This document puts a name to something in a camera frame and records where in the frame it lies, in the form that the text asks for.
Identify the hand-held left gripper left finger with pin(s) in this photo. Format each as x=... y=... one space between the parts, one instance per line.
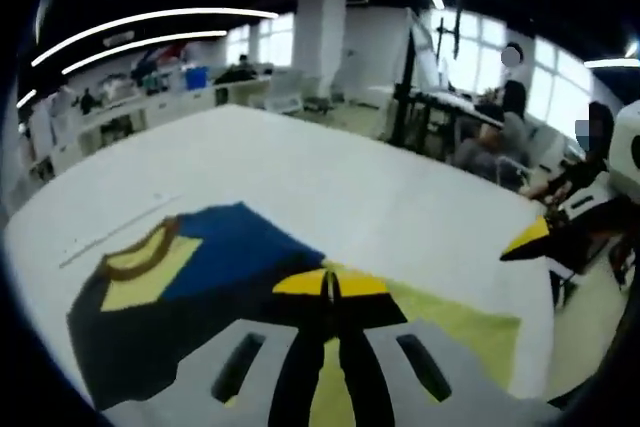
x=300 y=307

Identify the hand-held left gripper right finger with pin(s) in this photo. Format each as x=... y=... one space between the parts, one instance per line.
x=375 y=312

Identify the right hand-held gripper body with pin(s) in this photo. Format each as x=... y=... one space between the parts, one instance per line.
x=627 y=162

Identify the blue yellow grey garment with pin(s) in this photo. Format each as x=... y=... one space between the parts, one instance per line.
x=235 y=252

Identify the black metal rack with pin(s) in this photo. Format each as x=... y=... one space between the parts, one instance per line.
x=415 y=117

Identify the large monitor screen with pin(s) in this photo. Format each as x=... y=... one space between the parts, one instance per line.
x=425 y=57

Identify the white counter desks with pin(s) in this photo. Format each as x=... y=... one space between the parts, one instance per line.
x=125 y=117

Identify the narrow white pillar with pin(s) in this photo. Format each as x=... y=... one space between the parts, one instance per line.
x=320 y=47

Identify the ceiling air vent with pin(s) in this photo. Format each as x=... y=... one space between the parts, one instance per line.
x=119 y=39

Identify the long ceiling light strip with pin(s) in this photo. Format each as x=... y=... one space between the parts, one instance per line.
x=150 y=17

